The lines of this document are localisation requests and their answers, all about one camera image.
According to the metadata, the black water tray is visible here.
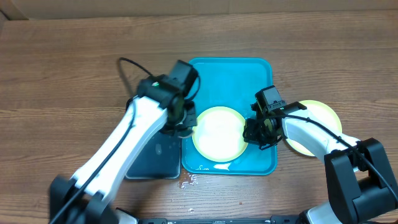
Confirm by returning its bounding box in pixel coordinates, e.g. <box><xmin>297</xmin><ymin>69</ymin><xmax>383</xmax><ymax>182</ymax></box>
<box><xmin>121</xmin><ymin>97</ymin><xmax>181</xmax><ymax>180</ymax></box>

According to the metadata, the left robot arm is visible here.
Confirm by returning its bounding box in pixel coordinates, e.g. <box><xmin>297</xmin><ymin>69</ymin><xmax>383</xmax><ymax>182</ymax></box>
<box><xmin>49</xmin><ymin>75</ymin><xmax>201</xmax><ymax>224</ymax></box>

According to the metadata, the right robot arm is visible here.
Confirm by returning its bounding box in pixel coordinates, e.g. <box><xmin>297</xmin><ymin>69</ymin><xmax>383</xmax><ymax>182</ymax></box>
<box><xmin>243</xmin><ymin>100</ymin><xmax>397</xmax><ymax>223</ymax></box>

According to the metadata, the green and brown sponge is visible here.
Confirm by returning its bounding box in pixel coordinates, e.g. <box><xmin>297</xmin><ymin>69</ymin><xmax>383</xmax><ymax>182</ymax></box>
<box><xmin>177</xmin><ymin>128</ymin><xmax>194</xmax><ymax>139</ymax></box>

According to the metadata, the yellow-green plate top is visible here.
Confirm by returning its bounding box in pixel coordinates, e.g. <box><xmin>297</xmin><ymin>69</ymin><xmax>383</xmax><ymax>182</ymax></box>
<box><xmin>192</xmin><ymin>106</ymin><xmax>248</xmax><ymax>162</ymax></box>

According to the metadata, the yellow-green plate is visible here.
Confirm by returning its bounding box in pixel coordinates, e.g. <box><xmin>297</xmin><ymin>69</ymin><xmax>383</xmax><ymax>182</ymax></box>
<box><xmin>192</xmin><ymin>106</ymin><xmax>248</xmax><ymax>162</ymax></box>
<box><xmin>285</xmin><ymin>100</ymin><xmax>342</xmax><ymax>157</ymax></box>

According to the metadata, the teal plastic serving tray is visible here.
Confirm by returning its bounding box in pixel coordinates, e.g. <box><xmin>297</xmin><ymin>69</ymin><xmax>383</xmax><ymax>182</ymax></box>
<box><xmin>182</xmin><ymin>57</ymin><xmax>277</xmax><ymax>175</ymax></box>

